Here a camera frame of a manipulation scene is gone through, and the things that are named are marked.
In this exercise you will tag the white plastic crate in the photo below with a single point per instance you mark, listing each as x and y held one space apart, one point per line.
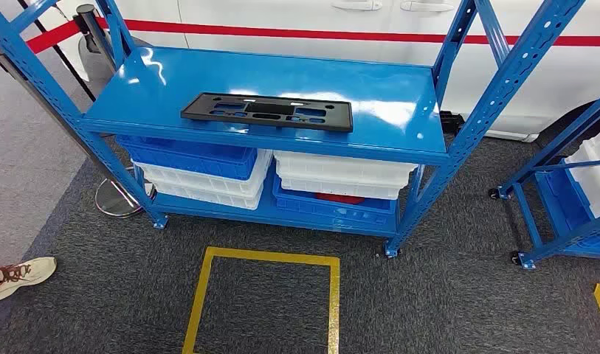
595 181
338 168
207 183
338 189
207 198

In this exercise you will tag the white car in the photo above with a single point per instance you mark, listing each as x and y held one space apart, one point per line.
280 12

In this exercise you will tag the chrome stanchion post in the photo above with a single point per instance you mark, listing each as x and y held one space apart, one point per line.
118 200

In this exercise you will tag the person's foot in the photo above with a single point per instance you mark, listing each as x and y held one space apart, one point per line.
26 276

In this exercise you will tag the red part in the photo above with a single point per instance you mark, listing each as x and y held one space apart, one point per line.
338 199

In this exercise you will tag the black plastic plate frame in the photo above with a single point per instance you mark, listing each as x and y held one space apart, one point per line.
197 111

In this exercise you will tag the red barrier belt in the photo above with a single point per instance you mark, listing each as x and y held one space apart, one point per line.
280 32
50 38

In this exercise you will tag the blue metal shelf rack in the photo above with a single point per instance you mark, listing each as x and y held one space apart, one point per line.
529 220
158 88

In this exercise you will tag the black object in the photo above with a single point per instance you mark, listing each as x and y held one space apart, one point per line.
450 122

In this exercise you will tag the black-topped stanchion post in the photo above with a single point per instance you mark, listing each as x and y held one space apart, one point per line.
92 24

